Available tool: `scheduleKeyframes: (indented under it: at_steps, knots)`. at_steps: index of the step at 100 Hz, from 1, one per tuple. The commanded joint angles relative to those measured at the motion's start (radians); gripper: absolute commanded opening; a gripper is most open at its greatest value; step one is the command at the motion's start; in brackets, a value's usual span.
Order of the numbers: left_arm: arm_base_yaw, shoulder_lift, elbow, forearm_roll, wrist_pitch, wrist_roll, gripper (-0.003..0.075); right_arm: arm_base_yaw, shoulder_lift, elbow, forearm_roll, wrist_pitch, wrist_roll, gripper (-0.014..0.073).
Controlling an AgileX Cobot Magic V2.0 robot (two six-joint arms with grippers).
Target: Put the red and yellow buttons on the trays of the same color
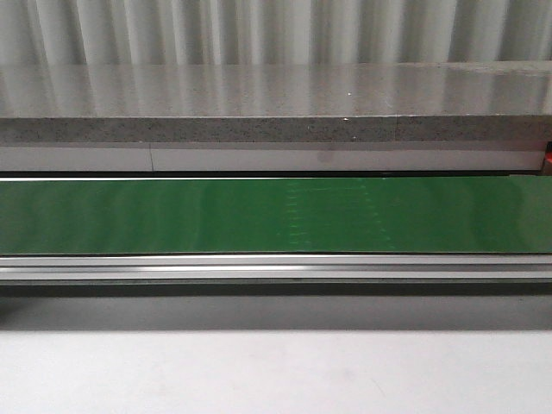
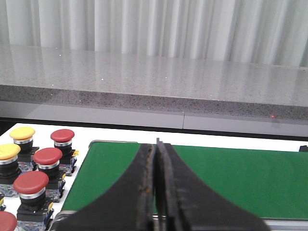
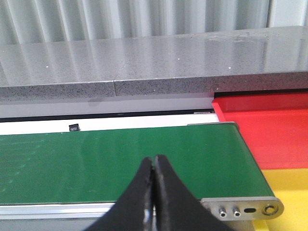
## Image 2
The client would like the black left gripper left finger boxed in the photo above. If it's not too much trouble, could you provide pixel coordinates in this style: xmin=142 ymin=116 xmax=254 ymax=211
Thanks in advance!
xmin=54 ymin=143 xmax=154 ymax=231

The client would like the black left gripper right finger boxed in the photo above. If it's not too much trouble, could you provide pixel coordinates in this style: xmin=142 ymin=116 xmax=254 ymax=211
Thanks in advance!
xmin=155 ymin=141 xmax=269 ymax=231

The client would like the red push button middle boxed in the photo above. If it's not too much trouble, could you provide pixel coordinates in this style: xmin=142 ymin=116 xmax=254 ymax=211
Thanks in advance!
xmin=33 ymin=147 xmax=66 ymax=203

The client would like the red push button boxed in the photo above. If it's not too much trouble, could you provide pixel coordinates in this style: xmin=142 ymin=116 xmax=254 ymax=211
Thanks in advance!
xmin=13 ymin=171 xmax=54 ymax=231
xmin=51 ymin=129 xmax=79 ymax=176
xmin=33 ymin=147 xmax=66 ymax=203

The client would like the red push button far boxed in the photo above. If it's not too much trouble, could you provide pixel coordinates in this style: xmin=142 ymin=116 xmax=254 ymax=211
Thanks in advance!
xmin=51 ymin=129 xmax=79 ymax=176

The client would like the red push button near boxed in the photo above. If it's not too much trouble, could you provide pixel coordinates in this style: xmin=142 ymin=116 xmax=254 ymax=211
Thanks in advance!
xmin=13 ymin=171 xmax=54 ymax=231

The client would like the red push button corner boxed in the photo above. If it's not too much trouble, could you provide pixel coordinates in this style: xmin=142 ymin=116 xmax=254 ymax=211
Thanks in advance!
xmin=0 ymin=211 xmax=17 ymax=231

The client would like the yellow push button near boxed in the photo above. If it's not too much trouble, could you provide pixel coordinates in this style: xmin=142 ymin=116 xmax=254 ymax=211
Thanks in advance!
xmin=0 ymin=143 xmax=21 ymax=197

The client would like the yellow push button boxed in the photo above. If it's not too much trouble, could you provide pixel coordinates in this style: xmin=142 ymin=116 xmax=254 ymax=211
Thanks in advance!
xmin=0 ymin=143 xmax=21 ymax=197
xmin=10 ymin=127 xmax=39 ymax=173

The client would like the yellow push button far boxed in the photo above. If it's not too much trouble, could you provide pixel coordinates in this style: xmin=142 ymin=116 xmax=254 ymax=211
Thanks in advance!
xmin=10 ymin=127 xmax=39 ymax=173

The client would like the small black sensor block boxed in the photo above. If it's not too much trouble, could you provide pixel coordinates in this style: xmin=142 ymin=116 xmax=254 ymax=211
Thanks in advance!
xmin=299 ymin=145 xmax=308 ymax=152

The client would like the grey granite counter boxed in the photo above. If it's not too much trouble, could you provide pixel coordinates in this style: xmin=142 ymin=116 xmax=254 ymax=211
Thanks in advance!
xmin=0 ymin=44 xmax=308 ymax=137

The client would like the white pleated curtain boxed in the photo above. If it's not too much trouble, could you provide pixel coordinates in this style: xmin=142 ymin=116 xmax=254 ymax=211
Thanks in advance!
xmin=0 ymin=0 xmax=308 ymax=67

